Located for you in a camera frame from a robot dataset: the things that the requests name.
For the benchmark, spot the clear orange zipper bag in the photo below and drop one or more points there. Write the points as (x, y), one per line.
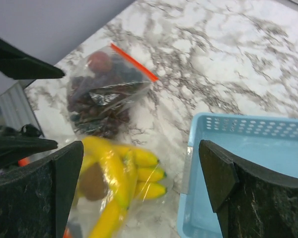
(109, 88)

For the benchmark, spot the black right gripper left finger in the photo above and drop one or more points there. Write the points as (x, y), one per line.
(35, 200)

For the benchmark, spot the light blue plastic basket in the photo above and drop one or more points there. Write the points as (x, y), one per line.
(267, 141)

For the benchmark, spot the yellow banana bunch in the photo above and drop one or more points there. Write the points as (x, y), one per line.
(130, 172)

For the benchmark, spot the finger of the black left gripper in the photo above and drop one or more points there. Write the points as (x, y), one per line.
(15, 148)
(18, 65)

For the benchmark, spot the red grape bunch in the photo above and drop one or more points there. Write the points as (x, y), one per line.
(90, 117)

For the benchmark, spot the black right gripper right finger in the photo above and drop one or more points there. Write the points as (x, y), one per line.
(250, 201)

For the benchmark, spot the brown kiwi fruit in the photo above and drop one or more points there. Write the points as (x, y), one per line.
(92, 184)

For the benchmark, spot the black grape bunch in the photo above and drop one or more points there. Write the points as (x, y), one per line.
(126, 72)

